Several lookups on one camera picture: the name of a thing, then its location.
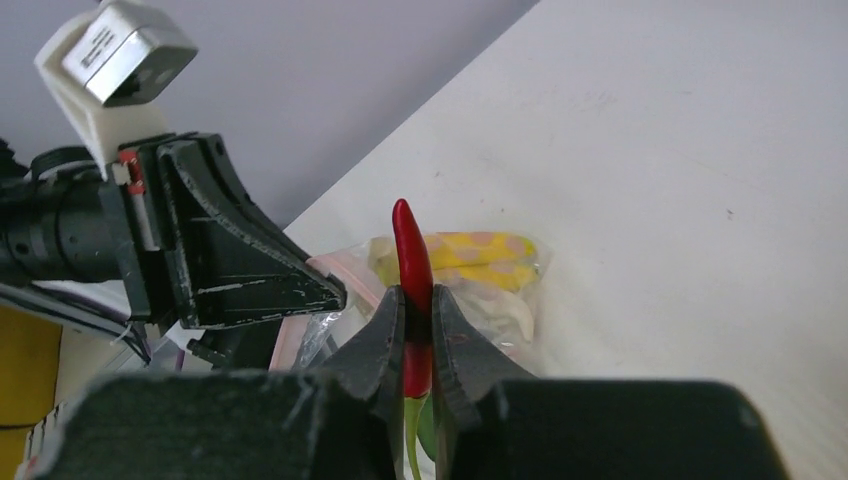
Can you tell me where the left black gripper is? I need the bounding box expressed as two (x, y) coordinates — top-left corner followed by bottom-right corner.
(1, 134), (347, 330)

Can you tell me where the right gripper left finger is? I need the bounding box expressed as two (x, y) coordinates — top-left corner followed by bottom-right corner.
(25, 287), (405, 479)

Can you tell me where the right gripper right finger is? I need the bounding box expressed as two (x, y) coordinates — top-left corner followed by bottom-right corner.
(432, 286), (788, 479)

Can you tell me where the clear pink-dotted zip bag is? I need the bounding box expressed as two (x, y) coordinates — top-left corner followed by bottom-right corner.
(268, 230), (554, 379)

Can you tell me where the yellow banana bunch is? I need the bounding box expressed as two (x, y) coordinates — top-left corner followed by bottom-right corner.
(369, 231), (541, 293)

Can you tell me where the red chili pepper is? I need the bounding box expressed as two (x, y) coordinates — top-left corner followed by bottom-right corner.
(392, 198), (434, 479)

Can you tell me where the yellow plastic basket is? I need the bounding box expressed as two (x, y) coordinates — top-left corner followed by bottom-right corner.
(1, 306), (61, 479)

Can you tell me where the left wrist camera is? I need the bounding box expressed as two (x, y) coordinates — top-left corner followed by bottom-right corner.
(34, 1), (198, 178)

